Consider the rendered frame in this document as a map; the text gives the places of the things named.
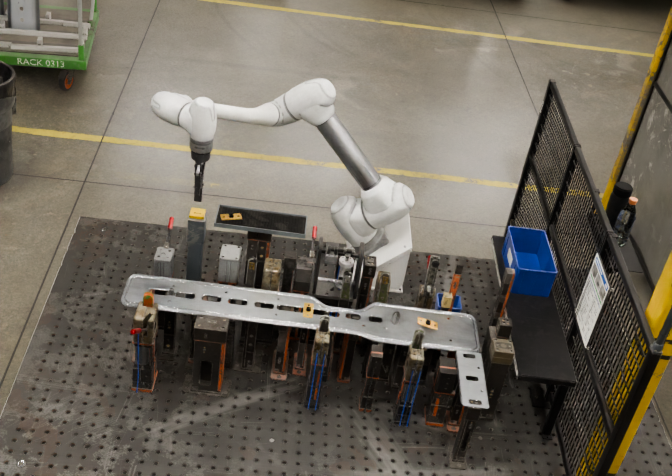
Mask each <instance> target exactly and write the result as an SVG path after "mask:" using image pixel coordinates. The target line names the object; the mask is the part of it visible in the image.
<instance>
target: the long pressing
mask: <svg viewBox="0 0 672 476"><path fill-rule="evenodd" d="M170 288H173V289H174V293H175V295H157V294H154V303H158V310H159V311H167V312H175V313H183V314H191V315H197V314H203V315H210V316H219V317H227V318H230V319H231V320H239V321H247V322H255V323H263V324H271V325H279V326H287V327H295V328H303V329H311V330H316V328H317V327H319V322H320V317H321V316H322V315H316V314H313V318H307V317H303V313H300V312H292V311H285V310H278V309H277V306H278V305H281V306H289V307H297V308H303V309H304V303H312V304H314V309H313V310H321V311H329V312H337V313H338V314H339V316H338V317H332V316H329V317H330V323H329V328H330V332H335V333H343V334H351V335H358V336H361V337H363V338H366V339H368V340H371V341H373V342H378V343H386V344H394V345H402V346H409V345H410V344H411V342H412V338H413V335H414V332H415V330H416V329H423V330H424V340H423V342H422V345H423V348H426V349H434V350H442V351H450V352H456V351H457V350H461V351H469V352H477V353H478V352H479V351H480V343H479V336H478V329H477V323H476V320H475V318H474V317H473V316H472V315H470V314H466V313H459V312H451V311H443V310H435V309H427V308H419V307H411V306H404V305H396V304H388V303H380V302H375V303H372V304H370V305H368V306H366V307H364V308H362V309H349V308H341V307H334V306H327V305H325V304H323V303H322V302H320V301H319V300H318V299H317V298H315V297H313V296H310V295H303V294H295V293H287V292H279V291H272V290H264V289H256V288H248V287H240V286H232V285H224V284H216V283H208V282H201V281H193V280H185V279H177V278H169V277H161V276H153V275H145V274H133V275H131V276H130V277H129V279H128V280H127V283H126V286H125V289H124V291H123V294H122V297H121V303H122V304H123V305H125V306H128V307H135V308H137V306H138V303H139V302H140V301H143V296H144V293H145V292H149V290H151V289H154V290H162V291H168V292H167V293H168V294H169V289H170ZM225 292H227V293H225ZM176 293H186V294H193V295H195V297H194V298H193V299H189V298H181V297H176ZM203 296H210V297H218V298H221V301H220V302H213V301H205V300H202V297H203ZM230 299H234V300H241V301H247V305H237V304H230V303H228V302H229V300H230ZM278 299H279V300H278ZM169 301H170V302H169ZM255 303H265V304H272V305H274V307H273V309H269V308H261V307H255ZM395 311H398V312H399V313H400V321H399V324H393V323H392V322H391V319H392V315H393V313H394V312H395ZM275 314H277V315H275ZM347 314H352V315H359V316H360V320H356V319H348V318H346V315H347ZM369 317H376V318H381V319H382V322H372V321H369ZM418 317H421V318H425V319H428V320H431V321H434V322H437V323H438V329H437V330H435V329H432V328H429V327H426V326H422V325H419V324H418ZM447 318H450V319H447ZM363 325H365V326H363ZM329 328H328V329H329ZM384 328H387V329H384ZM450 340H452V341H450Z"/></svg>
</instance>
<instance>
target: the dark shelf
mask: <svg viewBox="0 0 672 476"><path fill-rule="evenodd" d="M505 238H506V237H503V236H496V235H492V238H491V243H492V248H493V254H494V259H495V264H496V270H497V275H498V280H499V286H500V287H501V283H502V280H503V275H504V272H505V264H504V260H503V255H502V248H503V245H504V241H505ZM504 312H505V318H511V320H512V325H513V328H512V331H511V334H510V337H509V339H510V340H512V342H513V348H514V353H515V354H514V357H513V358H514V359H513V360H514V365H515V371H516V376H517V380H519V381H526V382H535V383H543V384H551V385H559V386H567V387H576V384H577V379H576V376H575V372H574V368H573V364H572V361H571V357H570V353H569V349H568V345H567V342H566V338H565V334H564V330H563V327H562V323H561V319H560V315H559V312H558V308H557V304H556V300H555V296H554V293H553V289H552V288H551V291H550V294H549V296H548V297H541V296H532V295H524V294H516V293H511V291H510V294H509V297H508V300H507V303H506V307H505V310H504Z"/></svg>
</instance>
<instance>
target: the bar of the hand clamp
mask: <svg viewBox="0 0 672 476"><path fill-rule="evenodd" d="M439 262H440V256H434V255H431V256H430V261H429V266H428V270H427V275H426V280H425V285H424V293H423V296H425V294H426V289H427V285H429V286H431V292H430V297H432V294H433V290H434V285H435V280H436V276H437V271H438V266H439Z"/></svg>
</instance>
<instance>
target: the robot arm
mask: <svg viewBox="0 0 672 476"><path fill-rule="evenodd" d="M335 99H336V91H335V88H334V86H333V85H332V83H331V82H330V81H328V80H327V79H324V78H317V79H311V80H308V81H306V82H304V83H301V84H299V85H297V86H296V87H294V88H292V89H291V90H290V91H288V92H286V93H285V94H283V95H282V96H280V97H278V98H276V99H275V100H274V101H271V102H269V103H265V104H263V105H261V106H259V107H256V108H241V107H235V106H228V105H222V104H216V103H214V102H213V101H212V100H211V99H209V98H207V97H198V98H196V99H195V100H192V99H191V98H190V97H189V96H187V95H181V94H177V93H170V92H166V91H162V92H158V93H157V94H155V95H154V96H153V98H152V100H151V109H152V111H153V112H154V113H155V114H156V115H157V116H158V117H159V118H161V119H162V120H164V121H166V122H168V123H171V124H173V125H176V126H180V127H182V128H183V129H185V130H186V131H187V132H188V133H190V147H189V148H190V149H191V158H192V160H194V161H195V164H194V167H195V172H194V176H195V181H194V186H193V188H194V189H195V191H194V201H196V202H201V201H202V191H203V186H202V185H204V183H203V181H204V179H203V178H204V170H205V164H206V162H207V161H208V160H209V159H210V154H211V151H212V149H213V140H214V133H215V131H216V124H217V118H220V119H225V120H231V121H236V122H242V123H249V124H259V125H264V126H272V127H278V126H284V125H288V124H290V123H294V122H296V121H299V120H301V119H303V120H305V121H306V122H308V123H309V124H311V125H313V126H316V127H317V129H318V130H319V132H320V133H321V134H322V136H323V137H324V138H325V140H326V141H327V142H328V144H329V145H330V147H331V148H332V149H333V151H334V152H335V153H336V155H337V156H338V157H339V159H340V160H341V162H342V163H343V164H344V166H345V167H346V168H347V170H348V171H349V172H350V174H351V175H352V177H353V178H354V179H355V181H356V182H357V183H358V185H359V186H360V187H361V195H360V196H361V198H355V197H354V196H342V197H340V198H338V199H337V200H336V201H335V202H334V203H333V204H332V206H331V217H332V220H333V223H334V225H335V227H336V228H337V230H338V231H339V232H340V233H341V235H342V236H343V237H344V238H345V239H346V240H347V241H348V242H349V243H350V244H351V247H350V248H351V249H352V248H354V249H355V252H356V254H358V253H359V247H360V243H361V242H364V243H365V249H364V255H370V254H372V253H374V252H375V251H377V250H378V249H380V248H381V247H383V246H386V245H387V244H388V243H389V240H388V239H387V236H386V232H385V226H387V225H389V224H392V223H394V222H396V221H398V220H400V219H402V218H403V217H404V216H406V215H407V214H408V213H409V212H410V210H411V209H412V207H413V205H414V196H413V193H412V191H411V190H410V188H409V187H407V186H406V185H404V184H402V183H395V182H394V181H392V180H391V179H389V178H388V177H387V176H383V175H379V174H378V173H377V171H376V170H375V168H374V167H373V166H372V164H371V163H370V161H369V160H368V159H367V157H366V156H365V154H364V153H363V152H362V150H361V149H360V147H359V146H358V145H357V143H356V142H355V140H354V139H353V137H352V136H351V135H350V133H349V132H348V130H347V129H346V128H345V126H344V125H343V123H342V122H341V121H340V119H339V118H338V116H337V115H336V114H335V107H334V104H333V103H334V101H335Z"/></svg>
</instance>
